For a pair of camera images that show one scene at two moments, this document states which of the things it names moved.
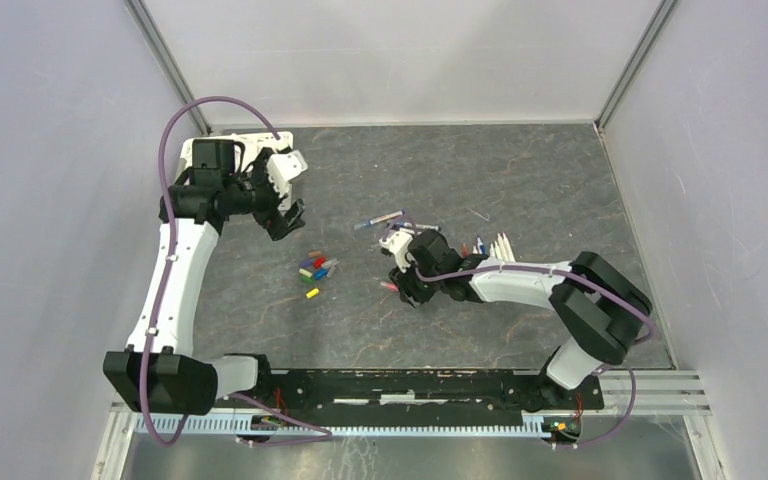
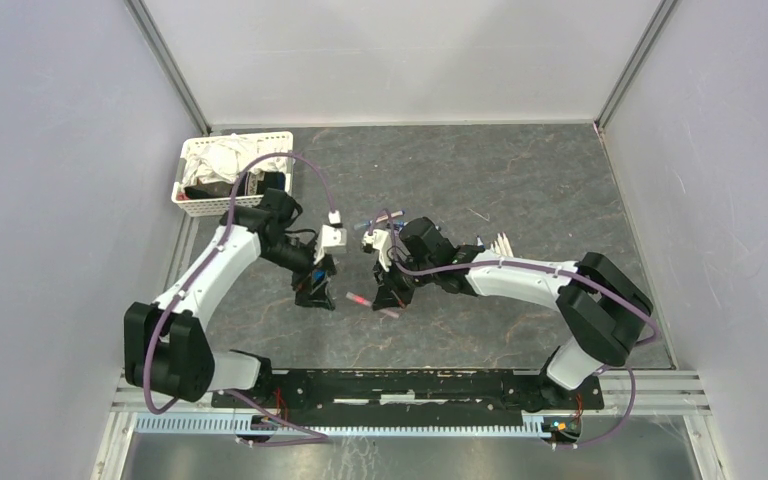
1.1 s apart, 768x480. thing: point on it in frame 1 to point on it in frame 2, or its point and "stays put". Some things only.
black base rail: (419, 398) stays put
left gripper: (277, 225) to (301, 282)
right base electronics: (563, 429) stays put
